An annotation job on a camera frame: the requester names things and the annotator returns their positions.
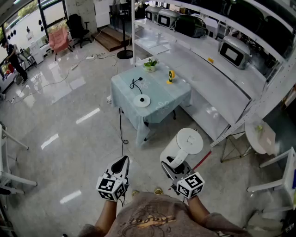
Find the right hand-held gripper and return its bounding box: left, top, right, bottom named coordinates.
left=160, top=161, right=206, bottom=200

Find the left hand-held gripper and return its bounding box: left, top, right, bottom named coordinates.
left=95, top=156, right=130, bottom=203

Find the white electric kettle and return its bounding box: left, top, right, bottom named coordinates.
left=160, top=127, right=204, bottom=173

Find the white round kettle base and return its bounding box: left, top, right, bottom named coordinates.
left=133, top=94, right=151, bottom=108

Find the person's right forearm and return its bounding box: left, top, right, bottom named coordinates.
left=186, top=195, right=210, bottom=221

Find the person's left forearm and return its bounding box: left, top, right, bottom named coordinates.
left=94, top=199, right=119, bottom=235

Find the red floor tape strip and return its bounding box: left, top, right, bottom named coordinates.
left=192, top=150, right=212, bottom=171

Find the person's brown printed shirt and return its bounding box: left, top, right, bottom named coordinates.
left=78, top=191, right=253, bottom=237

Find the table with light blue tablecloth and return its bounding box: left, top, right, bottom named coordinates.
left=110, top=62, right=193, bottom=149

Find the round white side table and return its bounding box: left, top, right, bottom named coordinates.
left=220, top=119, right=277, bottom=163

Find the white metal shelf rack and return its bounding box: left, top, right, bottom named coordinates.
left=131, top=0, right=296, bottom=148

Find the small potted green plant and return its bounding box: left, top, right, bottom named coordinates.
left=142, top=58, right=159, bottom=73

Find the black standing fan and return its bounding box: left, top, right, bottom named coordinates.
left=110, top=0, right=134, bottom=60

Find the white paper sheet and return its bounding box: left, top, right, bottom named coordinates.
left=148, top=44, right=171, bottom=55

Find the wooden step platform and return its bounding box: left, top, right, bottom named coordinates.
left=91, top=26, right=133, bottom=52

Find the large silver microwave oven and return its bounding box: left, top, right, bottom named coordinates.
left=218, top=35, right=253, bottom=70

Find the pink armchair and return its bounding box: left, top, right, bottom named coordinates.
left=48, top=27, right=74, bottom=62

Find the small white cabinet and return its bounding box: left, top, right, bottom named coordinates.
left=28, top=41, right=45, bottom=65

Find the black office chair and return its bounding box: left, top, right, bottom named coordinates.
left=66, top=13, right=93, bottom=49

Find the black countertop appliance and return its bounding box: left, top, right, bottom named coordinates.
left=174, top=14, right=209, bottom=39

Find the silver countertop oven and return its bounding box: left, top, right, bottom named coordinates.
left=145, top=5, right=163, bottom=23
left=157, top=9, right=181, bottom=29

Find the black floor cable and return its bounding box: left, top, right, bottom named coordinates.
left=118, top=107, right=129, bottom=156

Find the black kettle base power cable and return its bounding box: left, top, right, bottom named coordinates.
left=129, top=77, right=143, bottom=96

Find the white desk frame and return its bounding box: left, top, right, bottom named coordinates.
left=0, top=122, right=38, bottom=195

